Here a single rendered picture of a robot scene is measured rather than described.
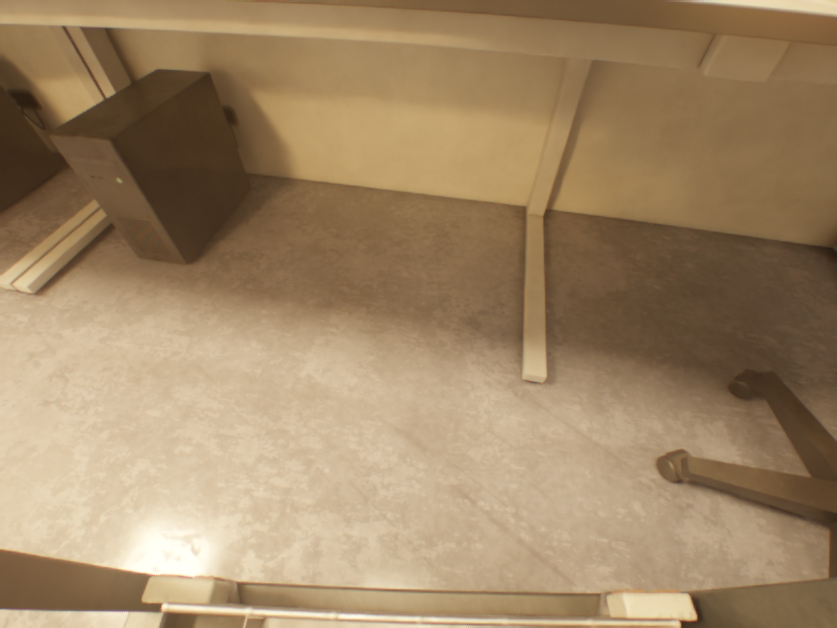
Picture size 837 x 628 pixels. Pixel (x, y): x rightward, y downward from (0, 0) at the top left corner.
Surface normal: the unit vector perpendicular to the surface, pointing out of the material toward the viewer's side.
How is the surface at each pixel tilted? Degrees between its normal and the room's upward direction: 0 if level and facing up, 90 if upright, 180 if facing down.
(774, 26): 90
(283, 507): 0
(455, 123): 90
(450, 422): 0
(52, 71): 90
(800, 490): 8
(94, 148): 90
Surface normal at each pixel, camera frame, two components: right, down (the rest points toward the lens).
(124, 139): 0.98, 0.15
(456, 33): -0.19, 0.76
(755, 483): -0.13, -0.66
